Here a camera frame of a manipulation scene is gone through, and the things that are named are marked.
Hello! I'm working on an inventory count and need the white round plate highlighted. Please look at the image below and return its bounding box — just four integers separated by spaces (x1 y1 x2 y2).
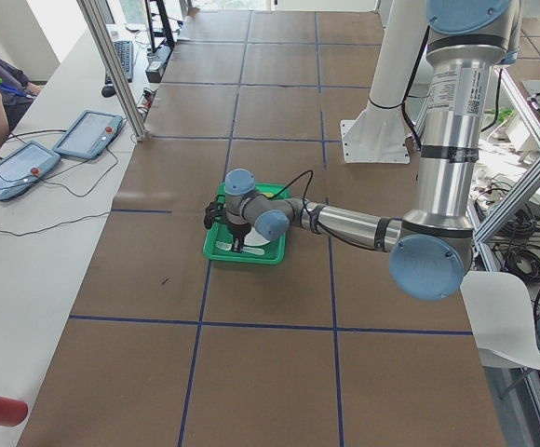
245 228 278 247

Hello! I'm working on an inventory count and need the black computer mouse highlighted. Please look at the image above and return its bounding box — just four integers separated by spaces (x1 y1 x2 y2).
101 84 116 98

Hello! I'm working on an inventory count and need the far blue teach pendant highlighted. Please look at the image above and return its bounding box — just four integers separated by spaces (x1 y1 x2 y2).
53 110 123 160

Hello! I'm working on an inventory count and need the near blue teach pendant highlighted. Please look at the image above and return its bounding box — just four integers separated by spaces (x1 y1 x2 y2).
0 141 61 200

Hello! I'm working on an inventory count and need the aluminium frame post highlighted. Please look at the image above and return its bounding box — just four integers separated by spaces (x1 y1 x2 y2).
76 0 147 142

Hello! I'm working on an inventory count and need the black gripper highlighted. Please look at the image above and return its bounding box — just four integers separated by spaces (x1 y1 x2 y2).
226 222 250 253

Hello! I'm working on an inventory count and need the blue teach pendant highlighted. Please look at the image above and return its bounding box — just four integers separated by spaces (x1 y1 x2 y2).
0 141 61 200
53 110 123 160

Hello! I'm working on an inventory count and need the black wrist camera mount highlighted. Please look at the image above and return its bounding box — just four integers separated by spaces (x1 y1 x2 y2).
203 195 227 230

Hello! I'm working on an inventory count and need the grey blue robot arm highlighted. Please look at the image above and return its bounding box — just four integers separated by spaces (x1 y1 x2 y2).
205 1 521 301

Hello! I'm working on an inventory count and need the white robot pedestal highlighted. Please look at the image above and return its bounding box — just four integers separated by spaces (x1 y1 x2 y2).
341 0 427 164

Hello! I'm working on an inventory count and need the black camera cable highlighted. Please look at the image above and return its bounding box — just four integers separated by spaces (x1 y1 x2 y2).
269 169 404 252

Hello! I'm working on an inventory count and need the white chair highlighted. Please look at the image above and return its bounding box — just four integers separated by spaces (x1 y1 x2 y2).
461 271 540 371

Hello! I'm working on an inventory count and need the black keyboard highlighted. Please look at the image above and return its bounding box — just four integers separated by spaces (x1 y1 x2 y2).
113 40 134 83

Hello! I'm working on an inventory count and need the green plastic tray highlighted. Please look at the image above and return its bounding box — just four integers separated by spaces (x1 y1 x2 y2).
202 182 292 266

